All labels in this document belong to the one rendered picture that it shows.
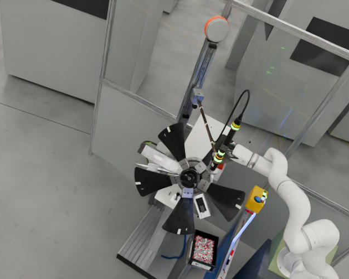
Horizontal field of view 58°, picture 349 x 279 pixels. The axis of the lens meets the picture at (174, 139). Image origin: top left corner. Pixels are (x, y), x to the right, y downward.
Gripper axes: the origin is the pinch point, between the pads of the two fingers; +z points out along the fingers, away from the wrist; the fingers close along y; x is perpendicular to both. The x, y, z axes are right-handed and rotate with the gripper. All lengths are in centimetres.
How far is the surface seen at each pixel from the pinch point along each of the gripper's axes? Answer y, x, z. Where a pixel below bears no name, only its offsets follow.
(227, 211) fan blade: -7.9, -36.7, -19.6
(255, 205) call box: 21, -49, -36
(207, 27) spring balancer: 52, 35, 46
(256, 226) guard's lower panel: 70, -118, -58
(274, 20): 70, 51, 11
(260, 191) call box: 33, -46, -35
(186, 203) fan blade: -10.6, -46.4, 4.0
